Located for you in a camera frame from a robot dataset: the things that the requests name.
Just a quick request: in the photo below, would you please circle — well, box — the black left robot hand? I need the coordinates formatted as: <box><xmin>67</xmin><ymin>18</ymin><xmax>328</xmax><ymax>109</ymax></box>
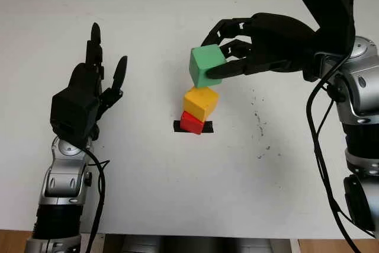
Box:
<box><xmin>68</xmin><ymin>21</ymin><xmax>129</xmax><ymax>142</ymax></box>

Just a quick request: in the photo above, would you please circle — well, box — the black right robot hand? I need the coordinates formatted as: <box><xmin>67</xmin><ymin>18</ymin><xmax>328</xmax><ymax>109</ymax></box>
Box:
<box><xmin>200</xmin><ymin>12</ymin><xmax>319</xmax><ymax>80</ymax></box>

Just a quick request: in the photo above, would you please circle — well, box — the green wooden block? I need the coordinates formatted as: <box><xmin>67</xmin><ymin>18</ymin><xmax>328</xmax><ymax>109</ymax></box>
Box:
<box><xmin>189</xmin><ymin>44</ymin><xmax>228</xmax><ymax>88</ymax></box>

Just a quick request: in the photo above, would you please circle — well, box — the yellow wooden block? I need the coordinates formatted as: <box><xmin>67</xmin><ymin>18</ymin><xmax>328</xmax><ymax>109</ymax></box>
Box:
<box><xmin>183</xmin><ymin>86</ymin><xmax>220</xmax><ymax>122</ymax></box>

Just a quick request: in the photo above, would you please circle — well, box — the red wooden block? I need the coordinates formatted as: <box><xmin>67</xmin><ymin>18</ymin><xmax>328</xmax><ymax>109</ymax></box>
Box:
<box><xmin>179</xmin><ymin>110</ymin><xmax>205</xmax><ymax>136</ymax></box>

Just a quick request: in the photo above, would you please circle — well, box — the black tape strip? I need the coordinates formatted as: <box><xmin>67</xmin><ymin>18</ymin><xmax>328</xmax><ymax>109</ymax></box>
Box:
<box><xmin>173</xmin><ymin>120</ymin><xmax>214</xmax><ymax>134</ymax></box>

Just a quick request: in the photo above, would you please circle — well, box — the dark robot torso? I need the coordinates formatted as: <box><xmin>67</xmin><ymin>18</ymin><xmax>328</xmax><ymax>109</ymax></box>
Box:
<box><xmin>103</xmin><ymin>234</ymin><xmax>293</xmax><ymax>253</ymax></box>

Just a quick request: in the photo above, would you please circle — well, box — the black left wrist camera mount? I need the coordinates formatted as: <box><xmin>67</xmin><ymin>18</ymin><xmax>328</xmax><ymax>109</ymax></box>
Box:
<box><xmin>50</xmin><ymin>88</ymin><xmax>100</xmax><ymax>149</ymax></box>

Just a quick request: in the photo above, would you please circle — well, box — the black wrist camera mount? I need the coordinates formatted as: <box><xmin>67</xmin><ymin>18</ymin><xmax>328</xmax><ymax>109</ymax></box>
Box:
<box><xmin>50</xmin><ymin>88</ymin><xmax>100</xmax><ymax>149</ymax></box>
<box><xmin>297</xmin><ymin>0</ymin><xmax>356</xmax><ymax>82</ymax></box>

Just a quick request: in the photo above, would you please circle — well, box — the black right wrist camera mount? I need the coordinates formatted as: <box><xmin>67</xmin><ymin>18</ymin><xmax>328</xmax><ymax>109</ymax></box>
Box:
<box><xmin>297</xmin><ymin>0</ymin><xmax>356</xmax><ymax>82</ymax></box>

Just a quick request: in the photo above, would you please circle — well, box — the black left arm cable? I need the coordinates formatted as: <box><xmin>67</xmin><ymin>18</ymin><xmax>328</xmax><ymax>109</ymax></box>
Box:
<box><xmin>78</xmin><ymin>146</ymin><xmax>110</xmax><ymax>253</ymax></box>

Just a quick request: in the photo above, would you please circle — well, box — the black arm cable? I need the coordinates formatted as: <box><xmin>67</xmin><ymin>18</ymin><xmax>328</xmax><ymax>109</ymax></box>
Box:
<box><xmin>307</xmin><ymin>53</ymin><xmax>361</xmax><ymax>253</ymax></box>
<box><xmin>78</xmin><ymin>146</ymin><xmax>110</xmax><ymax>253</ymax></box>

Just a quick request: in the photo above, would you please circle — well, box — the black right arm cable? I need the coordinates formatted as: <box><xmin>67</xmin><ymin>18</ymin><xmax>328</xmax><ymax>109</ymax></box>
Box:
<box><xmin>307</xmin><ymin>53</ymin><xmax>361</xmax><ymax>253</ymax></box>

